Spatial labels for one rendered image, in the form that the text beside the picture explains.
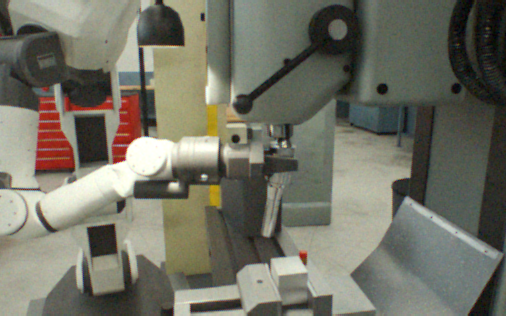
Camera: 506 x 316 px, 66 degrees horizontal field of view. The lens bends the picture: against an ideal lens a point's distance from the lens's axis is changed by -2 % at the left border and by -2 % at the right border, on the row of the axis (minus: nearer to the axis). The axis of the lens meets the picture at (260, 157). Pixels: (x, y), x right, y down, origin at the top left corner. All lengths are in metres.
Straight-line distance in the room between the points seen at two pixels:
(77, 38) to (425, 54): 0.64
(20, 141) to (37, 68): 0.14
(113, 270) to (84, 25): 0.85
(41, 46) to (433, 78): 0.69
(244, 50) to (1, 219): 0.48
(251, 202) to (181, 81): 1.42
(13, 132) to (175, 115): 1.69
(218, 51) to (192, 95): 1.75
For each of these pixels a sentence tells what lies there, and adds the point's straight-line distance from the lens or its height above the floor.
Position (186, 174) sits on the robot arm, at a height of 1.22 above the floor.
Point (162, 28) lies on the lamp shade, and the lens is 0.61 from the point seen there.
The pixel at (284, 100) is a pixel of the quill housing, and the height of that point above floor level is 1.35.
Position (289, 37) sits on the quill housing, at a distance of 0.61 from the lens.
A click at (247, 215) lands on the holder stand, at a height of 0.99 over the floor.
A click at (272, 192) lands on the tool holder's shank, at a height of 1.18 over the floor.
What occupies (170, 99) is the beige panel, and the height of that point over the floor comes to 1.19.
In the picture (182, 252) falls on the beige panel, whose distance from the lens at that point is 2.69.
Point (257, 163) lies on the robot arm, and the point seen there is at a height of 1.24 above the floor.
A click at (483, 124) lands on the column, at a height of 1.30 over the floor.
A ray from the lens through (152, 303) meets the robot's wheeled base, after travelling 1.55.
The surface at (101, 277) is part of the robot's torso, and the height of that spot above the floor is 0.71.
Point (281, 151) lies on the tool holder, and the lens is 0.70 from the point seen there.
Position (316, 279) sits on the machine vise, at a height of 1.04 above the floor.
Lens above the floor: 1.41
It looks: 14 degrees down
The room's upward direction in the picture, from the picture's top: straight up
